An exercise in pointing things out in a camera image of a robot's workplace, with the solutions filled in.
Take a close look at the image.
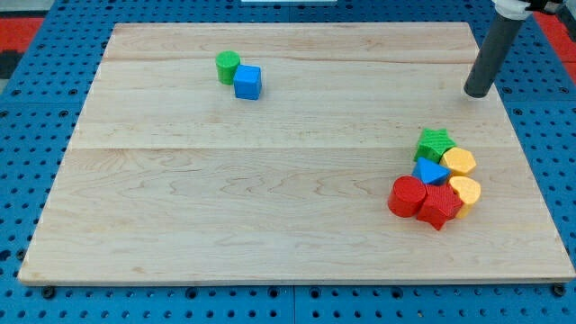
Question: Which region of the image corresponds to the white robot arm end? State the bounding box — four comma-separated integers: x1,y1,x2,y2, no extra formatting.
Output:
492,0,564,21

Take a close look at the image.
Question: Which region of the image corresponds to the blue cube block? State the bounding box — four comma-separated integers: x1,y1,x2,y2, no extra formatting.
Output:
233,65,262,100

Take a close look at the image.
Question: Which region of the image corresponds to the light wooden board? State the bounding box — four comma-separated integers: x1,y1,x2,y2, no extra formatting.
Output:
18,22,575,286

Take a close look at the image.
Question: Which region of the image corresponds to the green cylinder block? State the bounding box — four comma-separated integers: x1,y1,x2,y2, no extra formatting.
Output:
215,50,241,86

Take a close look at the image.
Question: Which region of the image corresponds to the red cylinder block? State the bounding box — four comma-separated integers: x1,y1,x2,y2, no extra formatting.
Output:
387,175,427,218

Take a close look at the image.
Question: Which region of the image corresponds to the blue triangle block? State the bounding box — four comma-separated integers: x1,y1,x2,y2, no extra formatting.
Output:
411,157,451,185

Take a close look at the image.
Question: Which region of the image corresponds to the green star block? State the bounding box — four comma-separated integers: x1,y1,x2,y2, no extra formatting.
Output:
413,128,457,163

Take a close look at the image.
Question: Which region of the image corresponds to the red star block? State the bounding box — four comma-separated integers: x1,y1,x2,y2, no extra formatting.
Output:
417,184,464,230

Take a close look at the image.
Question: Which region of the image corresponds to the yellow hexagon block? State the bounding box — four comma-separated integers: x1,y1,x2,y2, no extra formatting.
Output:
440,147,477,176

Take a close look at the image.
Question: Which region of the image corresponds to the yellow heart block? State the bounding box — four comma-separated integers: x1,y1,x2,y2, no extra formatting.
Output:
448,176,482,219

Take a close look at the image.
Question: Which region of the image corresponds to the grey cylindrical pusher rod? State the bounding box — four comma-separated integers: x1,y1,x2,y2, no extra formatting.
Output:
463,13,524,98

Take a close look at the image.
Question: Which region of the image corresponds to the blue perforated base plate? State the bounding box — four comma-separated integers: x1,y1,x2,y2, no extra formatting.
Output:
1,0,575,323

